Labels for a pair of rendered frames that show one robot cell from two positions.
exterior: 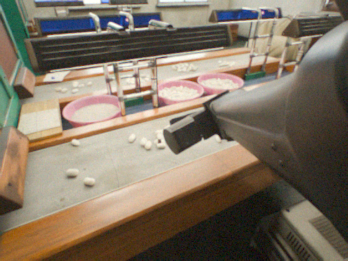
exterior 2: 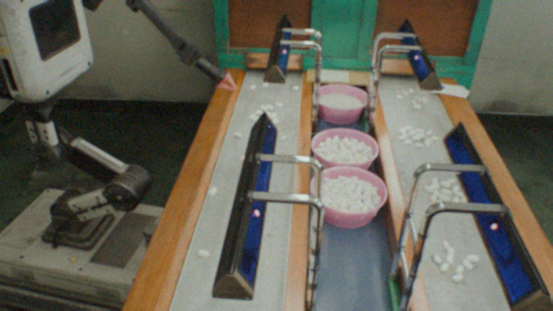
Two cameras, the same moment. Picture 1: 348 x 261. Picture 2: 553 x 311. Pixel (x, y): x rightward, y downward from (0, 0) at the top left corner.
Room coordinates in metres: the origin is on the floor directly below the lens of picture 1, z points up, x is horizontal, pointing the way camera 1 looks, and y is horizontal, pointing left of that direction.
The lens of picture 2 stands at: (1.63, -1.50, 1.75)
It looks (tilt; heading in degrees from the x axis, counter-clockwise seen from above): 34 degrees down; 122
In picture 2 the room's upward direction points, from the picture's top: 1 degrees clockwise
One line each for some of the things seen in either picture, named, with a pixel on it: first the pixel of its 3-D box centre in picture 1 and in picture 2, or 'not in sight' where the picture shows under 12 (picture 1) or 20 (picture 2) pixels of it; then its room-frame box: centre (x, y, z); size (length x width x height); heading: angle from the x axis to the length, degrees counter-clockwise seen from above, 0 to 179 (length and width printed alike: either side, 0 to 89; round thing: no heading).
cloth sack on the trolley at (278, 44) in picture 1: (274, 50); not in sight; (3.59, -1.69, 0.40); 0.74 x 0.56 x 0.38; 120
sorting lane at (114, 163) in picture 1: (245, 116); (254, 173); (0.81, -0.33, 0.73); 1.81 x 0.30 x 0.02; 118
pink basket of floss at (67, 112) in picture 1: (96, 115); (339, 104); (0.83, 0.36, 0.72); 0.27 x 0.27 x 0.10
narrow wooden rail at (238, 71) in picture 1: (188, 84); (388, 184); (1.26, -0.10, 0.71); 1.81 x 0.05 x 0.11; 118
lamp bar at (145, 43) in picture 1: (146, 42); (280, 44); (0.66, 0.08, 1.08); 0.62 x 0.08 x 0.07; 118
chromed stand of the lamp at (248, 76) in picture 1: (252, 43); (439, 252); (1.54, -0.56, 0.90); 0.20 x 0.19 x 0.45; 118
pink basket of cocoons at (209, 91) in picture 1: (219, 87); (346, 198); (1.17, -0.28, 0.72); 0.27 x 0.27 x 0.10
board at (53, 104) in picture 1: (40, 117); (339, 76); (0.73, 0.55, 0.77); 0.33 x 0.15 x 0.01; 28
